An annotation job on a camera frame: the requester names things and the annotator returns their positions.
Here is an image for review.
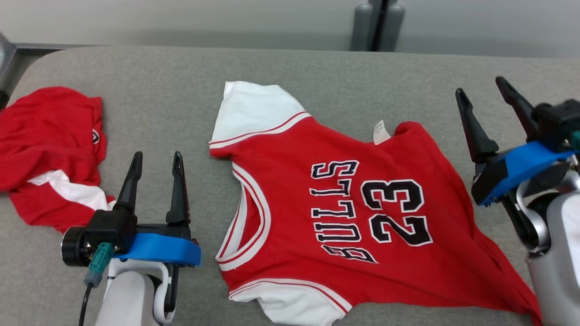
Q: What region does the red Bulls 23 jersey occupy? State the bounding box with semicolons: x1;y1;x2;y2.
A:
208;81;543;326

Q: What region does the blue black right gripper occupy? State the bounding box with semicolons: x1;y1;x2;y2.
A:
455;76;575;206

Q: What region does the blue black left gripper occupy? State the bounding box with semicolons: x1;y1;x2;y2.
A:
113;152;202;267

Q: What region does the grey partition post double foot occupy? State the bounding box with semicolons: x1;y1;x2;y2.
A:
349;0;406;53

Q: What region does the grey partition end post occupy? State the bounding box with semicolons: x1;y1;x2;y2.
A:
0;32;18;109

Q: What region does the red white shirt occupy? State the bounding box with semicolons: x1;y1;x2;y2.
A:
0;86;116;234

